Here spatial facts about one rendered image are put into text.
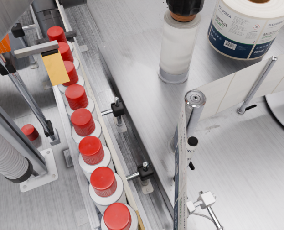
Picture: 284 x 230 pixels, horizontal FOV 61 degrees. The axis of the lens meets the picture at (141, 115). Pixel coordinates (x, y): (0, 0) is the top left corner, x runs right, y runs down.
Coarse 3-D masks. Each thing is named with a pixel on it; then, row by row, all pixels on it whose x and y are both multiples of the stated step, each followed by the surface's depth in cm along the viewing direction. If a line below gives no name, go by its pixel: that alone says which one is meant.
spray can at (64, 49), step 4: (60, 44) 46; (64, 44) 46; (60, 48) 45; (64, 48) 45; (68, 48) 45; (60, 52) 44; (64, 52) 44; (68, 52) 45; (64, 56) 45; (68, 56) 46; (72, 56) 47; (64, 60) 46; (68, 60) 46; (72, 60) 47; (76, 60) 49; (76, 64) 48; (76, 68) 48; (80, 68) 50; (80, 72) 50; (84, 80) 54
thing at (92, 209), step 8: (40, 32) 66; (56, 88) 55; (64, 104) 53; (64, 112) 52; (64, 120) 51; (72, 144) 48; (72, 152) 47; (80, 168) 45; (80, 176) 44; (88, 184) 44; (88, 192) 43; (88, 200) 42; (88, 208) 41; (96, 216) 40; (96, 224) 40
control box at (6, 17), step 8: (0, 0) 15; (8, 0) 16; (16, 0) 17; (24, 0) 17; (32, 0) 18; (0, 8) 15; (8, 8) 16; (16, 8) 17; (24, 8) 18; (0, 16) 15; (8, 16) 16; (16, 16) 17; (0, 24) 16; (8, 24) 16; (0, 32) 16; (0, 40) 16
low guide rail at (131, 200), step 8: (56, 0) 82; (64, 24) 75; (80, 64) 66; (88, 88) 62; (96, 104) 59; (104, 128) 55; (104, 136) 54; (112, 144) 53; (112, 152) 52; (120, 168) 50; (120, 176) 49; (128, 184) 48; (128, 192) 47; (128, 200) 47; (136, 208) 46
